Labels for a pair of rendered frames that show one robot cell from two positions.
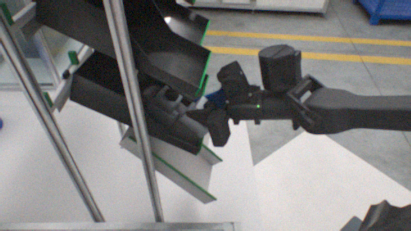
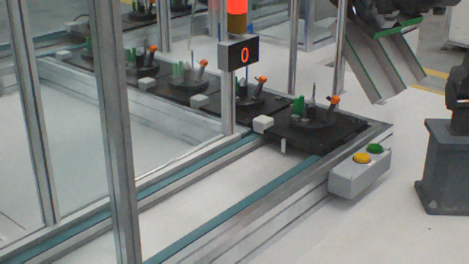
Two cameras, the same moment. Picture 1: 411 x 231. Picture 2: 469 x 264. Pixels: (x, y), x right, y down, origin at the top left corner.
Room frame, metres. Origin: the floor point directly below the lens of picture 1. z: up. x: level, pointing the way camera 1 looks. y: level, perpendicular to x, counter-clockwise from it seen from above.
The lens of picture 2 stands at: (-1.10, -0.73, 1.65)
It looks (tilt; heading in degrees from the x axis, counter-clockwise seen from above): 26 degrees down; 40
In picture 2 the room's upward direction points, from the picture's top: straight up
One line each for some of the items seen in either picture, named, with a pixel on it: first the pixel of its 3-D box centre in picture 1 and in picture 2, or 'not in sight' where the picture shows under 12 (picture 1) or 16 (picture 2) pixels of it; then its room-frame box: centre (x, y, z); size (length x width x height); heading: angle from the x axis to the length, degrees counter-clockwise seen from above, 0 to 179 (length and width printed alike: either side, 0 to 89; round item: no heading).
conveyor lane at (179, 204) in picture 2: not in sight; (237, 177); (-0.12, 0.11, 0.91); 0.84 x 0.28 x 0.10; 0
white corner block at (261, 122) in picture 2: not in sight; (262, 125); (0.08, 0.18, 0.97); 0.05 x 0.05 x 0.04; 0
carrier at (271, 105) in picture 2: not in sight; (242, 89); (0.18, 0.34, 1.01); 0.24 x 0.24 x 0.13; 0
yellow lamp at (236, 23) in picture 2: not in sight; (237, 21); (-0.01, 0.20, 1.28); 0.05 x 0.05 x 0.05
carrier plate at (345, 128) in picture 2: not in sight; (310, 126); (0.18, 0.08, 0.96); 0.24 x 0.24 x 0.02; 0
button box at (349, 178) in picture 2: not in sight; (360, 169); (0.09, -0.13, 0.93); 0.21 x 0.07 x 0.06; 0
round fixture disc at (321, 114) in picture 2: not in sight; (311, 119); (0.18, 0.08, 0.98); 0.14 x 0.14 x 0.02
